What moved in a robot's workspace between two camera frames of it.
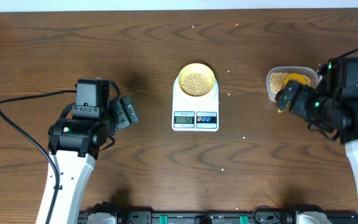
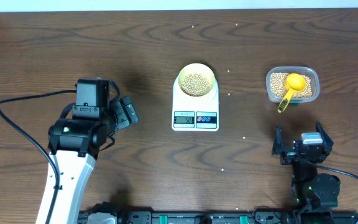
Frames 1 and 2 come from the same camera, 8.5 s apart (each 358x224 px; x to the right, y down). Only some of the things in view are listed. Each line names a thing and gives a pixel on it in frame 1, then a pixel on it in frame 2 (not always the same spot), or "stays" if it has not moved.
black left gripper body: [122, 119] stays
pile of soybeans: [277, 81] stays
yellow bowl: [196, 79] stays
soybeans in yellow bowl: [196, 84] stays
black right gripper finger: [285, 96] -> [278, 143]
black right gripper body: [314, 108] -> [289, 154]
